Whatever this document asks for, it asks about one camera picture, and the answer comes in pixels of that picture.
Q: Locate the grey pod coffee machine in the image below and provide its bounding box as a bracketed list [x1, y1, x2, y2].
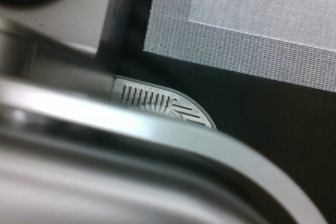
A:
[0, 0, 328, 224]

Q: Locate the grey woven placemat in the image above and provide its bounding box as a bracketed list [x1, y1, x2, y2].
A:
[144, 0, 336, 92]

